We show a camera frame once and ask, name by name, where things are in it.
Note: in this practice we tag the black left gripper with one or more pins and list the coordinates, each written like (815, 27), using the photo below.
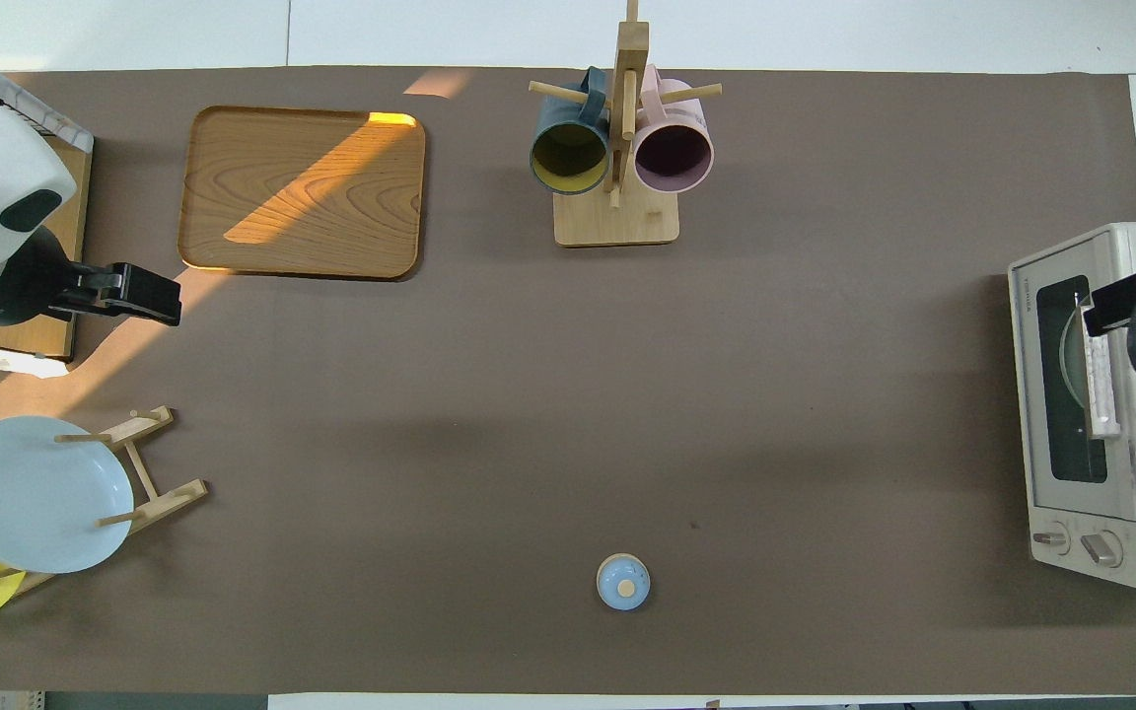
(21, 281)

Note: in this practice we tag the mint green plate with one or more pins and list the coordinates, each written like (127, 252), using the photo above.
(1071, 365)

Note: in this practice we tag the glass oven door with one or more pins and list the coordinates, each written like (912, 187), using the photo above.
(1051, 434)

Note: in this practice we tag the flat wooden board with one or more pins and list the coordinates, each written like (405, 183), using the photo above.
(75, 227)

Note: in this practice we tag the square wooden tray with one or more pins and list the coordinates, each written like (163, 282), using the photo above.
(302, 197)

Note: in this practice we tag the wooden dish rack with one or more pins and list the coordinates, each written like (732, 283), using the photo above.
(169, 498)

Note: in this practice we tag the light blue plate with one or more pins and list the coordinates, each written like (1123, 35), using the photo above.
(35, 493)

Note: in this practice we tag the white checked cloth liner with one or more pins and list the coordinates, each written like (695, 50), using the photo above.
(26, 104)

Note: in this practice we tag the brown table mat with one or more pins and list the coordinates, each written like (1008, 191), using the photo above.
(529, 394)

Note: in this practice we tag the dark blue mug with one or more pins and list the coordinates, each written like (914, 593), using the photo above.
(568, 158)

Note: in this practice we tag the wooden mug rack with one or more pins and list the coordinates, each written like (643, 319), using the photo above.
(617, 222)

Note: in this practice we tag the pink mug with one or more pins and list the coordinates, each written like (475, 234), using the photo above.
(672, 153)

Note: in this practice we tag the small blue service bell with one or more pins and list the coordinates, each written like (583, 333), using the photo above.
(622, 582)

